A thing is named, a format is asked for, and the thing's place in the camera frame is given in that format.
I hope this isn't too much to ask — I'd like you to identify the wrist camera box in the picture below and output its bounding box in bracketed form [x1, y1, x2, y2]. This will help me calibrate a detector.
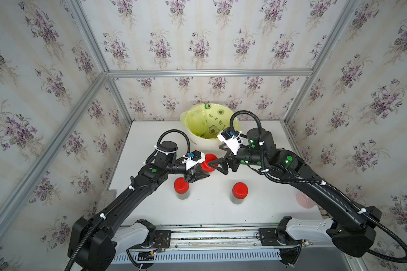
[217, 127, 243, 155]
[182, 150, 205, 171]

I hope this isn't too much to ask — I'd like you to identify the pink plastic cup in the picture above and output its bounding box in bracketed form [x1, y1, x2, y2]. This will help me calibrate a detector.
[296, 191, 317, 209]

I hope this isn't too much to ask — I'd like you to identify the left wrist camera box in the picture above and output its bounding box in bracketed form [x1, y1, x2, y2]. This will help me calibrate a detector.
[182, 150, 205, 171]

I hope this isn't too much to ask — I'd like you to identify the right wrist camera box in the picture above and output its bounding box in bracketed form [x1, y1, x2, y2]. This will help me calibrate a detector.
[217, 127, 243, 155]

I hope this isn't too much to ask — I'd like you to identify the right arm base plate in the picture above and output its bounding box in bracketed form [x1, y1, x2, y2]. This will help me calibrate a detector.
[257, 228, 300, 246]

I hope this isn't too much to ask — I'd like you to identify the aluminium rail frame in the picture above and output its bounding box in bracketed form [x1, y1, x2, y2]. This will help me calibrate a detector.
[71, 223, 355, 253]

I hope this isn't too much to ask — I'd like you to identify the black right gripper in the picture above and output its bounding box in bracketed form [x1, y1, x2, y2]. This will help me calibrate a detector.
[208, 142, 269, 177]

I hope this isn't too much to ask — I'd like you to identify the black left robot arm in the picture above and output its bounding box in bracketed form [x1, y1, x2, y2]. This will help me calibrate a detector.
[65, 129, 209, 271]

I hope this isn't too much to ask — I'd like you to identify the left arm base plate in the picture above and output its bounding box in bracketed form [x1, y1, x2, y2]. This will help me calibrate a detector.
[130, 230, 172, 252]

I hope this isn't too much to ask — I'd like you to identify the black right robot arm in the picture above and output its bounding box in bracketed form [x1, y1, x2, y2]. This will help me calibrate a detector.
[209, 110, 407, 263]

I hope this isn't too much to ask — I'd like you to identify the white trash bin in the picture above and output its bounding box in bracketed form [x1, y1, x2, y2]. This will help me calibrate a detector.
[186, 131, 223, 154]

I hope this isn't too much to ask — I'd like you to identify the red-lid tea jar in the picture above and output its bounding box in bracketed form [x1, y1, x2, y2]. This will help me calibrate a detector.
[174, 177, 190, 200]
[230, 182, 248, 204]
[201, 154, 218, 173]

